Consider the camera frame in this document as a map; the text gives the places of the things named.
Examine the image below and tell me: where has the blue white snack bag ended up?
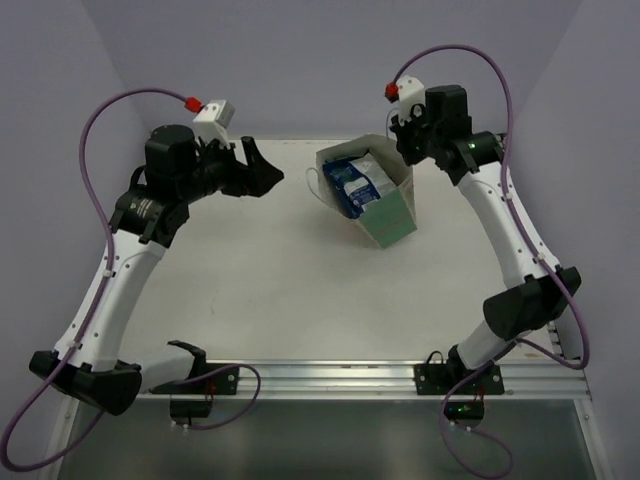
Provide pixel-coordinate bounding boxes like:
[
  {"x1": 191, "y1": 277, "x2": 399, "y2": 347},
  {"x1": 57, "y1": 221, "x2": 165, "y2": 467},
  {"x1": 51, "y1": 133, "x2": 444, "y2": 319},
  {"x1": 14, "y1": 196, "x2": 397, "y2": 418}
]
[{"x1": 322, "y1": 151, "x2": 397, "y2": 219}]

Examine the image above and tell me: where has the green paper bag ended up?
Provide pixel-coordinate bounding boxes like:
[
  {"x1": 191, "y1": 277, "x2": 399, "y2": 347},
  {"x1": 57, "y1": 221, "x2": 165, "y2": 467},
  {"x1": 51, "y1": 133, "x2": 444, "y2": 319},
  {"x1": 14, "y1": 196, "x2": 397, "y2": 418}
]
[{"x1": 311, "y1": 134, "x2": 417, "y2": 248}]

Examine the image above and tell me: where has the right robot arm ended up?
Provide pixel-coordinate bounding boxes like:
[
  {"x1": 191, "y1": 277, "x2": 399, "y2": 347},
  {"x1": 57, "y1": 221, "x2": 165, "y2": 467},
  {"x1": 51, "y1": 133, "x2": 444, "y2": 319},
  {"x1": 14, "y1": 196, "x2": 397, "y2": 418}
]
[{"x1": 387, "y1": 76, "x2": 581, "y2": 393}]

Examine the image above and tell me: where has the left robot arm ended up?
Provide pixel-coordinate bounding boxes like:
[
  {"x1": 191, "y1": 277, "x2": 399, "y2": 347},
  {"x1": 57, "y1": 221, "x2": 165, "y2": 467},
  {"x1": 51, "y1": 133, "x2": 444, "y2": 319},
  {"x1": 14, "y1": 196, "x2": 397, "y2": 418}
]
[{"x1": 29, "y1": 125, "x2": 284, "y2": 416}]

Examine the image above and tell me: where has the left black control box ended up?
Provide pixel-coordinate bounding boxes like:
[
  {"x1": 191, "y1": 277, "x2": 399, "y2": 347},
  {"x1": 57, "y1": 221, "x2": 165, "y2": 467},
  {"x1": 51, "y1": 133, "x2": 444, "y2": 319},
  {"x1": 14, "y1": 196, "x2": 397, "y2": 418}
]
[{"x1": 169, "y1": 397, "x2": 213, "y2": 423}]

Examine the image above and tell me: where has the black control box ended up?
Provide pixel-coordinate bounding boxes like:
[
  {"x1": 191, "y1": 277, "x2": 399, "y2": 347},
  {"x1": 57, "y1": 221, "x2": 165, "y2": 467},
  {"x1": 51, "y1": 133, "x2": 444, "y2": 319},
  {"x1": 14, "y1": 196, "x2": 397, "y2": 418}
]
[
  {"x1": 169, "y1": 397, "x2": 213, "y2": 423},
  {"x1": 444, "y1": 401, "x2": 485, "y2": 425}
]

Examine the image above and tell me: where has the right black control box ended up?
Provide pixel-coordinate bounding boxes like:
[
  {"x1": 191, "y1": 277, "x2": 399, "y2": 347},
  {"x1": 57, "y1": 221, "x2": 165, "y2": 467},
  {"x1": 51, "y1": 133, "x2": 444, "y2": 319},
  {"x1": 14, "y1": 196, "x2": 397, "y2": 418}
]
[{"x1": 444, "y1": 401, "x2": 485, "y2": 425}]

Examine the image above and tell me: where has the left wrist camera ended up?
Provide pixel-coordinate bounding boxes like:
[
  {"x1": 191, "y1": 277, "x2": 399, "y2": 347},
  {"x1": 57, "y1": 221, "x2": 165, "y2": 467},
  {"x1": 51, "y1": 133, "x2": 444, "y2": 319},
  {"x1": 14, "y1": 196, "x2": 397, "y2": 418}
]
[{"x1": 184, "y1": 97, "x2": 236, "y2": 149}]

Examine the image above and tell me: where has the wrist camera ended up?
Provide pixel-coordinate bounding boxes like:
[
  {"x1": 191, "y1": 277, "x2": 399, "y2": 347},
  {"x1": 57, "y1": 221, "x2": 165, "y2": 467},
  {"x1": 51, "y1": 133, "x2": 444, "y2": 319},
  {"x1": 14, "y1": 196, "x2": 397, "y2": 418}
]
[
  {"x1": 384, "y1": 75, "x2": 426, "y2": 123},
  {"x1": 184, "y1": 97, "x2": 236, "y2": 149}
]

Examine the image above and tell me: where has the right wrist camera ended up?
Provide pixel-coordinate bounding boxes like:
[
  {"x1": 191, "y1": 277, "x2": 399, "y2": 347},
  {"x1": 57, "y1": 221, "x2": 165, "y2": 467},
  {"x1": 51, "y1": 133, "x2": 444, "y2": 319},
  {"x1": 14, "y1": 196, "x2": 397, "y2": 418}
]
[{"x1": 384, "y1": 75, "x2": 426, "y2": 123}]

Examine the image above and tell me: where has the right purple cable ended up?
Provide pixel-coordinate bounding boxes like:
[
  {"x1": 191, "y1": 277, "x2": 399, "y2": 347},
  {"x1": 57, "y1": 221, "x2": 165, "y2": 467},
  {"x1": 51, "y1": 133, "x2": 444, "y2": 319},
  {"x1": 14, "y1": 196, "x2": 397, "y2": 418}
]
[{"x1": 392, "y1": 44, "x2": 593, "y2": 480}]

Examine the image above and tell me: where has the purple cable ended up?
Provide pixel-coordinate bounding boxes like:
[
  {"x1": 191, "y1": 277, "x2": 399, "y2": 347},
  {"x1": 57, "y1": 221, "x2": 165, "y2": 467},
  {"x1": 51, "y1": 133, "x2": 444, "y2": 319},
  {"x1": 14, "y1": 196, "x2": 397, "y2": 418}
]
[
  {"x1": 392, "y1": 44, "x2": 593, "y2": 480},
  {"x1": 0, "y1": 87, "x2": 203, "y2": 471}
]

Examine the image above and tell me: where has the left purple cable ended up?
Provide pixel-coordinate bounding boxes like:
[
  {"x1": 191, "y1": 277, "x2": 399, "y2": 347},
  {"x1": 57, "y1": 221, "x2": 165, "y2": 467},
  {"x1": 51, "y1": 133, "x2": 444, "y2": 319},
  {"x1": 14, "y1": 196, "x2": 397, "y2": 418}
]
[{"x1": 0, "y1": 87, "x2": 203, "y2": 471}]

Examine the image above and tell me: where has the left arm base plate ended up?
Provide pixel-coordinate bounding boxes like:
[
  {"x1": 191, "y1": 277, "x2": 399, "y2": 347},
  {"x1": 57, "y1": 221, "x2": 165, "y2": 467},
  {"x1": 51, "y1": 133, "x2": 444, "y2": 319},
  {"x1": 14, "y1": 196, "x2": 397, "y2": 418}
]
[{"x1": 150, "y1": 363, "x2": 240, "y2": 396}]

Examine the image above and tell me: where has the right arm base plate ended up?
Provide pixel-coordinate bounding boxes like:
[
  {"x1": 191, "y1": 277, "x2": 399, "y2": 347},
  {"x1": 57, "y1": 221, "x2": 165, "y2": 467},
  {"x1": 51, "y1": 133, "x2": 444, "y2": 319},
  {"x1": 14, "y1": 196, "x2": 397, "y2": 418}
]
[{"x1": 413, "y1": 363, "x2": 505, "y2": 396}]

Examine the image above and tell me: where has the aluminium rail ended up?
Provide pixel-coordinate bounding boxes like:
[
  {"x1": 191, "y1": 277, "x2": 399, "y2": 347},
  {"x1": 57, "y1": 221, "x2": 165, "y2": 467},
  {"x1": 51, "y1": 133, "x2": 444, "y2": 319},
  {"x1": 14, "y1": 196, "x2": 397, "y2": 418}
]
[{"x1": 149, "y1": 359, "x2": 590, "y2": 401}]

